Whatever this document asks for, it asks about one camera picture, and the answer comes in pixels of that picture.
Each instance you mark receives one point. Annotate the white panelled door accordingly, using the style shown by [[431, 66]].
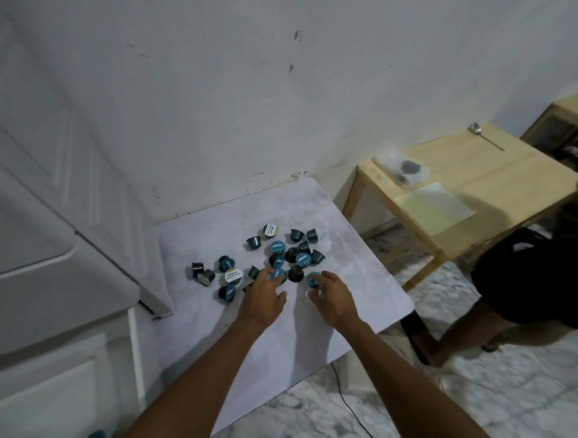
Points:
[[81, 171]]

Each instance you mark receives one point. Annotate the person's right hand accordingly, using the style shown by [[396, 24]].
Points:
[[336, 304]]

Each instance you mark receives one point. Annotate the pile of dark coffee pods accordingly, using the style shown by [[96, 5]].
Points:
[[296, 259]]

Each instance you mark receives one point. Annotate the blue-lidded coffee capsule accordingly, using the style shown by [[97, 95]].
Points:
[[313, 280], [277, 274]]

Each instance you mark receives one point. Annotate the person's right thumb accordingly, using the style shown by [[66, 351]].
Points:
[[313, 299]]

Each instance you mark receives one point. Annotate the light wooden table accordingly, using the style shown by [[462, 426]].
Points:
[[496, 167]]

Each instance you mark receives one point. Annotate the white-lidded coffee capsule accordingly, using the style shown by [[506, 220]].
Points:
[[270, 230], [232, 275]]

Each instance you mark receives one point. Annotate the person's right forearm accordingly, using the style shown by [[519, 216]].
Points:
[[397, 383]]

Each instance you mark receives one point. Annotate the person's left thumb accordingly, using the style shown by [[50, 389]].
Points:
[[280, 301]]

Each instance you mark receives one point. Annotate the person's left hand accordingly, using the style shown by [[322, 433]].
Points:
[[259, 304]]

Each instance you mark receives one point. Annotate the clear plastic bag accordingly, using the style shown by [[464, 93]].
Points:
[[388, 162]]

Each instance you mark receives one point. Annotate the person's left forearm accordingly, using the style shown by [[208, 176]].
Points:
[[203, 383]]

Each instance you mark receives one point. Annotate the white cabinet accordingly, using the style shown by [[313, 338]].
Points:
[[58, 361]]

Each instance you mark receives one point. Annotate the wooden cabinet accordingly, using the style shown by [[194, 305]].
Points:
[[548, 126]]

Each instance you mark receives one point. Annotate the metal spoon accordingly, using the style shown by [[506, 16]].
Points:
[[475, 129]]

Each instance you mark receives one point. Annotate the pale paper sheet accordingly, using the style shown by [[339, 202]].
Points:
[[440, 207]]

